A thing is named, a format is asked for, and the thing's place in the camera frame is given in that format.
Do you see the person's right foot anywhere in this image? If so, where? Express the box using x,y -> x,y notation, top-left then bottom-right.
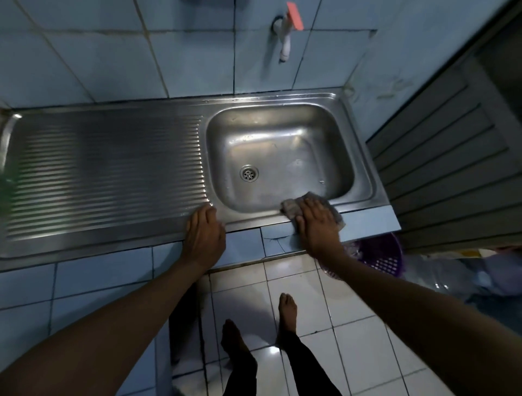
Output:
278,293 -> 299,335

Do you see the person's right forearm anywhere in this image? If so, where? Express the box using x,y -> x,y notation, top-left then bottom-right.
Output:
322,251 -> 522,396

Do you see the person's left foot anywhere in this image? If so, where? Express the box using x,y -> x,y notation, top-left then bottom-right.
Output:
221,319 -> 252,362

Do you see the stainless steel sink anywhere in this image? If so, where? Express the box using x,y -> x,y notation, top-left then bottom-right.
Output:
0,91 -> 390,262

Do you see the grey slatted wooden door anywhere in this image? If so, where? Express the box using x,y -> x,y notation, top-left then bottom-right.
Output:
366,8 -> 522,253

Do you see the person's black clothing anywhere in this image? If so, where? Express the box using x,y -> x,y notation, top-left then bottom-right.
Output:
222,330 -> 341,396

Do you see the white faucet orange handle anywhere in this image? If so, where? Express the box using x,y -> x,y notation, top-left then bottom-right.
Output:
272,2 -> 305,64

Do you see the person's right hand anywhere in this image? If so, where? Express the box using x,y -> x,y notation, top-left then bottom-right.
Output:
294,197 -> 345,262

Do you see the person's foot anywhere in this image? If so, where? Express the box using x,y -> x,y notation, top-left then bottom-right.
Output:
221,319 -> 252,362
278,293 -> 299,335

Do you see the person's left forearm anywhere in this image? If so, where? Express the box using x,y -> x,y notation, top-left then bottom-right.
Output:
0,259 -> 204,396

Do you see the person's left hand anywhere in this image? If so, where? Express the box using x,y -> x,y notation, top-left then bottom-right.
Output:
181,203 -> 226,272

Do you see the purple plastic basket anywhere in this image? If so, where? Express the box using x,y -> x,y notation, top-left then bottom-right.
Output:
320,232 -> 405,280

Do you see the green plastic basket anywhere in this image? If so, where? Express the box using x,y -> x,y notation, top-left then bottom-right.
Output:
0,163 -> 17,221

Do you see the checked dishcloth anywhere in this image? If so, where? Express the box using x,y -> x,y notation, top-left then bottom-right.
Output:
280,191 -> 346,231

